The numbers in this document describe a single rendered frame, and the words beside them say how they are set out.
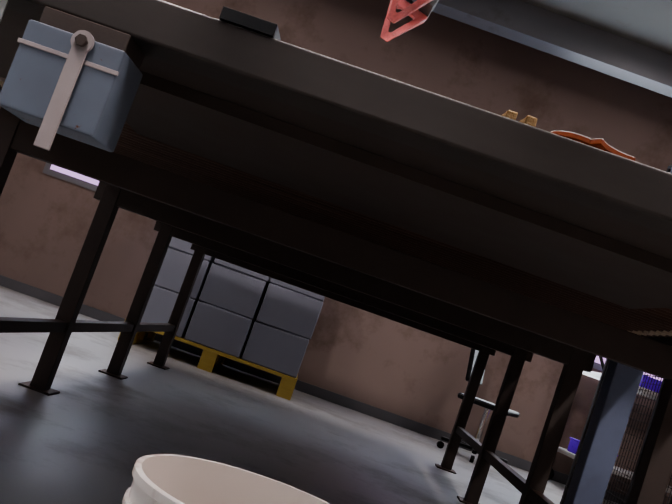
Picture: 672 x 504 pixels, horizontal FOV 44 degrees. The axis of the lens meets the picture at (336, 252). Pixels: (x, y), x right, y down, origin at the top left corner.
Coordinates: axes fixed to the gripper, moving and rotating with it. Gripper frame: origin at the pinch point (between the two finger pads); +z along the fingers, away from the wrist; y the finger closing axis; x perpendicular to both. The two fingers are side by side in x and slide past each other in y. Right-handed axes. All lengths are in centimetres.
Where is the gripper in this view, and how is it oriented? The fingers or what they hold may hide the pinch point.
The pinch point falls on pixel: (390, 26)
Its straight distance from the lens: 134.4
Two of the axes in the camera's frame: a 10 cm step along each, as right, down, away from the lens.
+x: -7.9, -6.1, -0.1
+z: -6.1, 7.9, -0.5
